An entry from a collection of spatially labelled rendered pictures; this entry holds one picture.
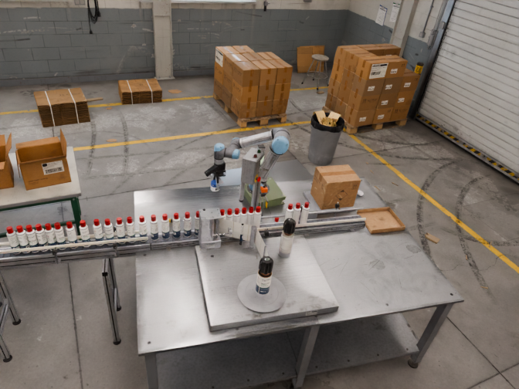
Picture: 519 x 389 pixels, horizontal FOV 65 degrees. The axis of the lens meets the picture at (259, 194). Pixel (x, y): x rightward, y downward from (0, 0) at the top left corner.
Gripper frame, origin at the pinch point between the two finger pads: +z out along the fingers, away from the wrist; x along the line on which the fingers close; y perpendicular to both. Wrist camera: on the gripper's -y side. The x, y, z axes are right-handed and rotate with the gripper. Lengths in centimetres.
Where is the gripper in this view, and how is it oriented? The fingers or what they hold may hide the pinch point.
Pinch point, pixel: (215, 184)
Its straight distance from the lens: 326.5
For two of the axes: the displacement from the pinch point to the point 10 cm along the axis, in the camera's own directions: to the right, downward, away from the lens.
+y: 9.0, -1.7, 3.9
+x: -4.2, -5.6, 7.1
